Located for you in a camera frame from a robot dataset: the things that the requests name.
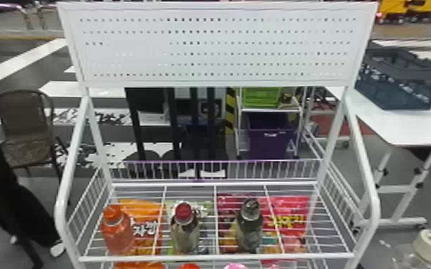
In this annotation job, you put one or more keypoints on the clear bottle with white cap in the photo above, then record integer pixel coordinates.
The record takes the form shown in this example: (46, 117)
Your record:
(428, 251)

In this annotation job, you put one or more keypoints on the clear bottle with red cap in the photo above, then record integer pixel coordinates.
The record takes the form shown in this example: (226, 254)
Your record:
(184, 229)

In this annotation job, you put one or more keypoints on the striped post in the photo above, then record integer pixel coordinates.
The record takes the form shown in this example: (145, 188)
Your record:
(230, 109)

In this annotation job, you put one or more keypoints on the orange bottle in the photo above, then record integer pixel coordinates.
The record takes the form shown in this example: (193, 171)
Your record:
(117, 230)

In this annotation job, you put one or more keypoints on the black side table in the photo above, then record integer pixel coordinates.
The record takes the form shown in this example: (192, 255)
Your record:
(155, 112)

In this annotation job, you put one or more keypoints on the green crate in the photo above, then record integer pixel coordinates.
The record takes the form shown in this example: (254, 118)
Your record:
(261, 97)

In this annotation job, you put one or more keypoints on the pink bottle cap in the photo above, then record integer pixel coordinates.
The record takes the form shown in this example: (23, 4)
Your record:
(235, 266)

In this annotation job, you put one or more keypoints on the blue crate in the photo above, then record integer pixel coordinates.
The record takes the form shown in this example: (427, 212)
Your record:
(399, 79)

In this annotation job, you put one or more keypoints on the white side table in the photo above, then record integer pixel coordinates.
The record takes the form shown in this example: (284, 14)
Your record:
(407, 124)

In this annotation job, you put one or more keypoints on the orange snack packet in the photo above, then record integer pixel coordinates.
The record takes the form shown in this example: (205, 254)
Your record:
(145, 221)

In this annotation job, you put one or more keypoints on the red snack packet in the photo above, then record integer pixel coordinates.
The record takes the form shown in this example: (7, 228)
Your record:
(287, 221)

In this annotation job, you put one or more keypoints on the brown chair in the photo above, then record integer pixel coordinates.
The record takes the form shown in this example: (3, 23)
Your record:
(25, 131)

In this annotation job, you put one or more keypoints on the purple crate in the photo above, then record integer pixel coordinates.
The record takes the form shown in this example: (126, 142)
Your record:
(268, 137)

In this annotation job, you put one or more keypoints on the dark bottle with grey cap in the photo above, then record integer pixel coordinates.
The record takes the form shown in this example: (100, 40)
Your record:
(249, 227)

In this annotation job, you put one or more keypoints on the red bottle cap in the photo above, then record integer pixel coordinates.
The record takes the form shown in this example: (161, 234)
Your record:
(189, 266)

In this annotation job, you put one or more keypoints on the white shelf trolley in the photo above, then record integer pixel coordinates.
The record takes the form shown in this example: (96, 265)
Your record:
(240, 127)

